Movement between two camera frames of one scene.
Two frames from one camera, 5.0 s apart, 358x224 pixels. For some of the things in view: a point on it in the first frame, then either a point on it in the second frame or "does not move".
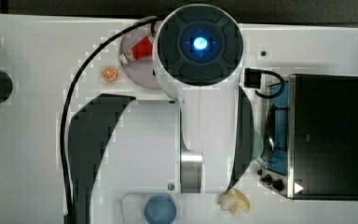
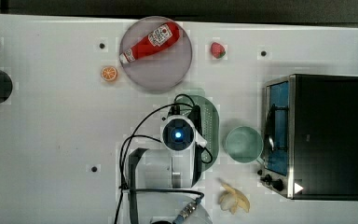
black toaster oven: [312, 141] does not move
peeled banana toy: [233, 198] does not move
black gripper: [253, 77] to [194, 113]
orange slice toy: [108, 73] does not move
